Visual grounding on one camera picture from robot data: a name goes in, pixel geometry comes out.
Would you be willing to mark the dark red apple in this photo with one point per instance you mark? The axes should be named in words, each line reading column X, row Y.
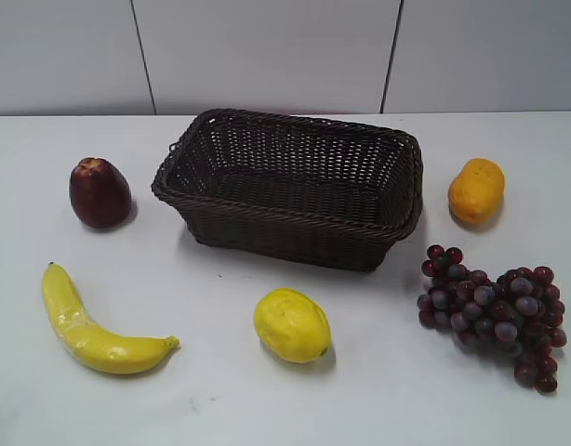
column 99, row 194

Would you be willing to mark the orange mango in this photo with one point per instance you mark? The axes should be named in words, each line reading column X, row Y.
column 476, row 193

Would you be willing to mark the dark brown wicker basket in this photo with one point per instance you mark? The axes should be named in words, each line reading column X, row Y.
column 310, row 190

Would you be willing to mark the yellow lemon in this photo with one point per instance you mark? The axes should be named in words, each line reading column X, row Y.
column 292, row 326

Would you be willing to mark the yellow banana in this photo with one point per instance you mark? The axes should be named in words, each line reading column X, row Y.
column 90, row 343

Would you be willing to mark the purple grape bunch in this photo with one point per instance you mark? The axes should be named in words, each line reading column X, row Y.
column 518, row 316

